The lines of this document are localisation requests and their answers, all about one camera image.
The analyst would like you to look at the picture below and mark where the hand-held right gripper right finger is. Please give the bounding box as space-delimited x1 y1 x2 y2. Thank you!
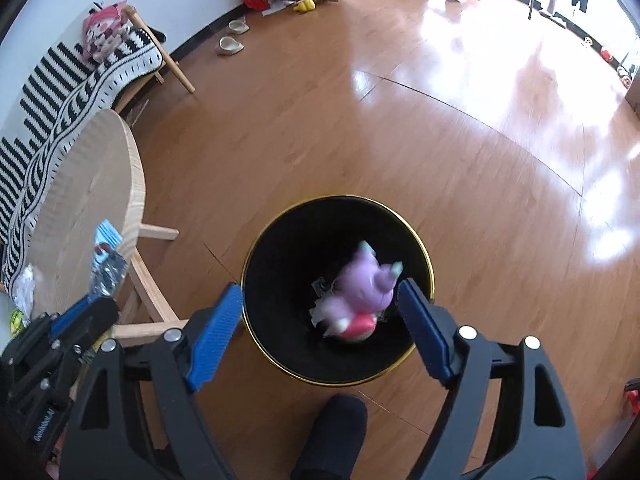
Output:
397 278 586 480

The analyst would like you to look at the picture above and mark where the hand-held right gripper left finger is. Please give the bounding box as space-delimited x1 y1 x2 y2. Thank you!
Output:
59 282 244 480

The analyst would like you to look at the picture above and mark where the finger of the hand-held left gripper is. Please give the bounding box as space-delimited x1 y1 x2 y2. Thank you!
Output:
75 297 121 356
50 294 103 338

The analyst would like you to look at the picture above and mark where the white plastic bag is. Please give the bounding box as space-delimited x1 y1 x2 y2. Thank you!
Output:
11 262 36 313

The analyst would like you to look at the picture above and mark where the clear plastic bottle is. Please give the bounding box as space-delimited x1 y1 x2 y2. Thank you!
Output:
89 220 128 295

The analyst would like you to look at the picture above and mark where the pink green striped ball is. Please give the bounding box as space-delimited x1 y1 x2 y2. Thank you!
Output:
336 312 377 343

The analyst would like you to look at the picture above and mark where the bluish purple wrapper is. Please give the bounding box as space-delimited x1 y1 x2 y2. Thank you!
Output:
320 241 403 338

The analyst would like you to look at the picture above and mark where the black gold rimmed trash bin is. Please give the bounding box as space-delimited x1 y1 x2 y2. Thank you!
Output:
240 194 435 387

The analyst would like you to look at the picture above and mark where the oval wooden table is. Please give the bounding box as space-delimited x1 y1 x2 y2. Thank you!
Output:
20 109 188 348

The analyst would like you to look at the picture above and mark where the person's black socked foot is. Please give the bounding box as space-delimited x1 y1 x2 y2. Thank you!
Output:
290 394 368 480

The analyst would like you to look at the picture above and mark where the sofa with striped blanket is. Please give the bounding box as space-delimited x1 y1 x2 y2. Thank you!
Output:
0 27 166 286

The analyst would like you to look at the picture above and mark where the pink cartoon pillow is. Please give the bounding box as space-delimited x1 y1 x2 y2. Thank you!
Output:
82 2 133 63

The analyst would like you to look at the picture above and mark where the row of small toys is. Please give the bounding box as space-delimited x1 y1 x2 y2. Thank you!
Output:
580 35 640 91

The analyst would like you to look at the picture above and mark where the wooden sofa frame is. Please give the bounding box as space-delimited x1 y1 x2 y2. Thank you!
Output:
112 5 196 116

